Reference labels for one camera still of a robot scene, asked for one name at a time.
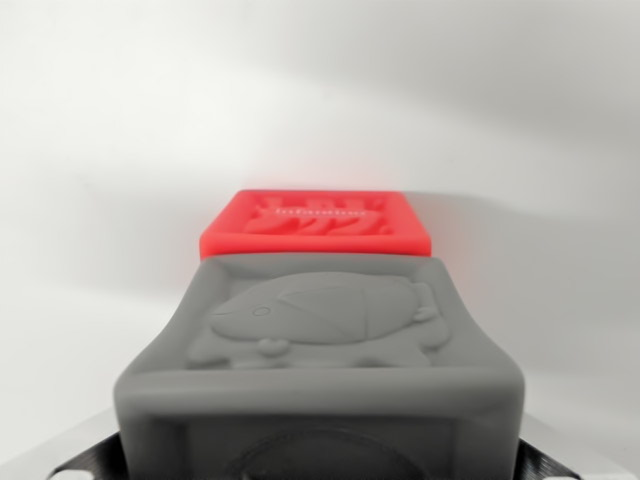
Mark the black-tipped silver gripper left finger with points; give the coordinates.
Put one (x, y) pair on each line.
(85, 457)

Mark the black-tipped silver gripper right finger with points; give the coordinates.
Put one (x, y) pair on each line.
(550, 460)

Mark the grey rubber embossed cube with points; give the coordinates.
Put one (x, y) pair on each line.
(320, 380)

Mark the red rubber embossed cube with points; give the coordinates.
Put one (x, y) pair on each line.
(320, 235)

